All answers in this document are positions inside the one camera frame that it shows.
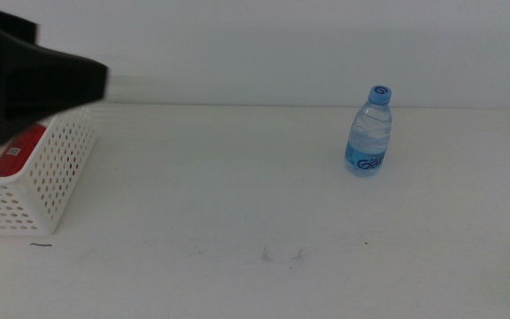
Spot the red soda can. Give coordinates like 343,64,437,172
0,123,49,178

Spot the clear water bottle blue cap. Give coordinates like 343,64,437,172
344,84,393,178

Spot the white perforated plastic basket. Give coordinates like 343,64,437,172
0,105,97,237

